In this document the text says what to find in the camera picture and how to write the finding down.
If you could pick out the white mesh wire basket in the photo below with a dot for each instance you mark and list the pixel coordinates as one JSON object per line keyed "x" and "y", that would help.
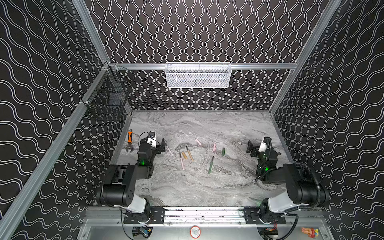
{"x": 198, "y": 75}

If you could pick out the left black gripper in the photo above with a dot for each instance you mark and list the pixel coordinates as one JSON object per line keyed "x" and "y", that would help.
{"x": 157, "y": 146}

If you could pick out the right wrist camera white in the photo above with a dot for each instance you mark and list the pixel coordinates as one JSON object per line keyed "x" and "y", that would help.
{"x": 263, "y": 145}

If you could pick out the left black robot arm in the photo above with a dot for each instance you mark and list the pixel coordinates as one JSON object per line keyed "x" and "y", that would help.
{"x": 118, "y": 187}

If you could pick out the red white round sticker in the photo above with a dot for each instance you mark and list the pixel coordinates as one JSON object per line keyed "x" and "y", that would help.
{"x": 195, "y": 232}

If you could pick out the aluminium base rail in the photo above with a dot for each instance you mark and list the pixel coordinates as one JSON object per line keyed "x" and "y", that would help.
{"x": 186, "y": 216}

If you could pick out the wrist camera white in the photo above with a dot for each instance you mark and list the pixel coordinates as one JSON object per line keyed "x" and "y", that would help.
{"x": 263, "y": 145}
{"x": 152, "y": 139}

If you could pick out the orange handled adjustable wrench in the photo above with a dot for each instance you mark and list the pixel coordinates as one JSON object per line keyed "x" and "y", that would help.
{"x": 129, "y": 147}

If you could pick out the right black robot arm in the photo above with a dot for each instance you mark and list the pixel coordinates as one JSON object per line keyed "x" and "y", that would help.
{"x": 304, "y": 188}

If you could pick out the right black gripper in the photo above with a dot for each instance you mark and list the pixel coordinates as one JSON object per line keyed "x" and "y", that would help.
{"x": 257, "y": 148}

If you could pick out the orange red small object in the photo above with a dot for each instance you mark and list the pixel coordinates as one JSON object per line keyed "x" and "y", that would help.
{"x": 310, "y": 232}

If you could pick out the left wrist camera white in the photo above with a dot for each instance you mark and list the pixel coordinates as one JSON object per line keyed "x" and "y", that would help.
{"x": 152, "y": 139}

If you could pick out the black wire basket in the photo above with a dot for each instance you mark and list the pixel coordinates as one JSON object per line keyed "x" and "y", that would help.
{"x": 109, "y": 102}

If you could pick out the tan pen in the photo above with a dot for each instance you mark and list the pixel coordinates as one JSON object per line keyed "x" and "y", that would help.
{"x": 189, "y": 153}

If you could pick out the green pen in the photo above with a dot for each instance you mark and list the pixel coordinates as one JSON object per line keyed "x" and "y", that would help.
{"x": 211, "y": 165}

